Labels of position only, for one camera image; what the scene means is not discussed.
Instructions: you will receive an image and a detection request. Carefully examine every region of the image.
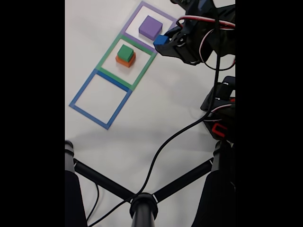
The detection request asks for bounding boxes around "small blue block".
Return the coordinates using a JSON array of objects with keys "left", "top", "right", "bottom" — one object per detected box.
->
[{"left": 153, "top": 34, "right": 169, "bottom": 46}]

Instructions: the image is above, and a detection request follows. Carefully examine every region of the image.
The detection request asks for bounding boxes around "large purple block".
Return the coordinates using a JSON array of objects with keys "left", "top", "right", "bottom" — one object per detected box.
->
[{"left": 138, "top": 15, "right": 163, "bottom": 41}]

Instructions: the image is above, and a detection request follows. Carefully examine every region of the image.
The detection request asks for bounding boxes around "green block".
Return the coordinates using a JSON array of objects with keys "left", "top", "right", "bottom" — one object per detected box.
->
[{"left": 117, "top": 44, "right": 134, "bottom": 60}]

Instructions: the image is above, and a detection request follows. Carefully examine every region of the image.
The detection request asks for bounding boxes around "purple tape square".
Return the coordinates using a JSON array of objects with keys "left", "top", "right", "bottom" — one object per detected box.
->
[{"left": 122, "top": 0, "right": 178, "bottom": 54}]

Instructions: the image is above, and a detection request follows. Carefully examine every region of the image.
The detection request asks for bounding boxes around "orange block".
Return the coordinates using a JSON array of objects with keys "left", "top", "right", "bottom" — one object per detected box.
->
[{"left": 115, "top": 52, "right": 136, "bottom": 69}]

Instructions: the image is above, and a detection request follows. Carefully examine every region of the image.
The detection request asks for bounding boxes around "green tape square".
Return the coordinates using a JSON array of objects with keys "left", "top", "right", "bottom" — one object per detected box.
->
[{"left": 97, "top": 33, "right": 157, "bottom": 92}]

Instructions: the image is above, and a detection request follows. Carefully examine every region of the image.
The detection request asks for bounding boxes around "red table clamp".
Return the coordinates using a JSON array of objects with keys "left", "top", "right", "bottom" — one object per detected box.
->
[{"left": 211, "top": 122, "right": 228, "bottom": 138}]

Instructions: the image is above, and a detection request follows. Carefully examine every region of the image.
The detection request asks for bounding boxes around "blue tape square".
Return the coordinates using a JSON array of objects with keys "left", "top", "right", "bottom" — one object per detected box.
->
[{"left": 69, "top": 68, "right": 133, "bottom": 130}]

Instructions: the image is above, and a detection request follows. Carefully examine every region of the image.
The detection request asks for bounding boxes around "black tripod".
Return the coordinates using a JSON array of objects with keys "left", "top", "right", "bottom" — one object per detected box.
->
[{"left": 65, "top": 140, "right": 236, "bottom": 227}]

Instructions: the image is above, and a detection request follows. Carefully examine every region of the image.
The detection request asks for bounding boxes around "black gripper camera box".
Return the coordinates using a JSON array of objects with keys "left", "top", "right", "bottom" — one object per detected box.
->
[{"left": 170, "top": 0, "right": 215, "bottom": 15}]

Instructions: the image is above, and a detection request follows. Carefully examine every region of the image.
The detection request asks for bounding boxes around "red white servo wire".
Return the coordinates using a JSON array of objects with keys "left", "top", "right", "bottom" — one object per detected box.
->
[{"left": 176, "top": 15, "right": 236, "bottom": 69}]

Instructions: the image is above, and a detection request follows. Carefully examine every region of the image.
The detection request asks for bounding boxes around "thick black cable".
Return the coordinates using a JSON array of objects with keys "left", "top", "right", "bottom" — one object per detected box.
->
[{"left": 87, "top": 9, "right": 222, "bottom": 227}]

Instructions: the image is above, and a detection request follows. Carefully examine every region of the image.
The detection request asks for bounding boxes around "thin black cable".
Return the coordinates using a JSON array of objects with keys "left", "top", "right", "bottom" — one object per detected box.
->
[{"left": 85, "top": 182, "right": 99, "bottom": 222}]

